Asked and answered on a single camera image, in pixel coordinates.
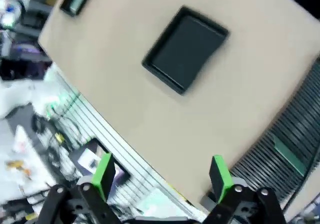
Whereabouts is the black cable bundle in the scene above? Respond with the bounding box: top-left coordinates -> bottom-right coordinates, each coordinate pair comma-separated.
32,113 -> 83,160

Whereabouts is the black tablet screen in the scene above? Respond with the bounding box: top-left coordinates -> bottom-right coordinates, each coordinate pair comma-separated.
77,137 -> 131,185

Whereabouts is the black ESD tray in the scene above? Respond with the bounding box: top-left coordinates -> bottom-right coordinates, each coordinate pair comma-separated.
141,5 -> 230,96
59,0 -> 100,18

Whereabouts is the white cluttered bench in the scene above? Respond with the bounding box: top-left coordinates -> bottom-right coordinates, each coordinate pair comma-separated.
0,123 -> 76,205

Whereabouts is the aluminium profile table frame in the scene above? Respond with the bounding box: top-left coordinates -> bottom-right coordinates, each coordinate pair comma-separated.
53,76 -> 208,224

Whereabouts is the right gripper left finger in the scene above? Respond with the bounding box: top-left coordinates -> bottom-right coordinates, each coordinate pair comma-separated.
37,152 -> 121,224

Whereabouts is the black slotted board rack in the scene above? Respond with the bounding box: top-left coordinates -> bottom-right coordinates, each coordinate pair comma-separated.
229,58 -> 320,210

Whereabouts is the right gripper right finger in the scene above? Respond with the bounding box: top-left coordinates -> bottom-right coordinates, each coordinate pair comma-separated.
201,155 -> 288,224

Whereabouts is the yellow plug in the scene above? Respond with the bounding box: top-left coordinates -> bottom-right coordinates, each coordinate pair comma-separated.
53,132 -> 66,144

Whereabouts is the black equipment crate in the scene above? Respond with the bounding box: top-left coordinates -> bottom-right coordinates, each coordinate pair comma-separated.
24,1 -> 55,34

